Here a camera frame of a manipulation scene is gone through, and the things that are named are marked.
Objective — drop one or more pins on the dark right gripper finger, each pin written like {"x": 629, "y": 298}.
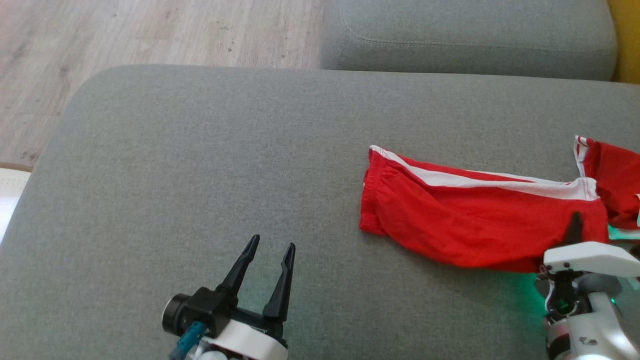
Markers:
{"x": 575, "y": 232}

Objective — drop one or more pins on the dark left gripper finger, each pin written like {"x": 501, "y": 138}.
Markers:
{"x": 240, "y": 270}
{"x": 280, "y": 295}

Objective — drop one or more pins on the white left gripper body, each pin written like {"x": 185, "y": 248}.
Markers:
{"x": 250, "y": 342}

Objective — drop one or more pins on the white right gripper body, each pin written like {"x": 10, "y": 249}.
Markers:
{"x": 590, "y": 257}

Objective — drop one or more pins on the red number 23 basketball jersey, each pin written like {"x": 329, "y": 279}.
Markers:
{"x": 617, "y": 185}

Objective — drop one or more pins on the red shorts with white stripe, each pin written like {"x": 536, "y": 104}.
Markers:
{"x": 475, "y": 220}

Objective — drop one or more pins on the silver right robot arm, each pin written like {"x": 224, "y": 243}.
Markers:
{"x": 595, "y": 335}

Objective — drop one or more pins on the large grey sofa seat cushion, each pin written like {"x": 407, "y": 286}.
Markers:
{"x": 225, "y": 165}

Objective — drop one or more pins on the yellow sofa back cushion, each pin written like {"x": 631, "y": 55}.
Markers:
{"x": 627, "y": 35}

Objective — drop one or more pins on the grey sofa chaise cushion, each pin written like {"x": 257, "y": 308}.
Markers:
{"x": 470, "y": 35}

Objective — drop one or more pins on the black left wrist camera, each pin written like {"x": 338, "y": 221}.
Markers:
{"x": 202, "y": 310}

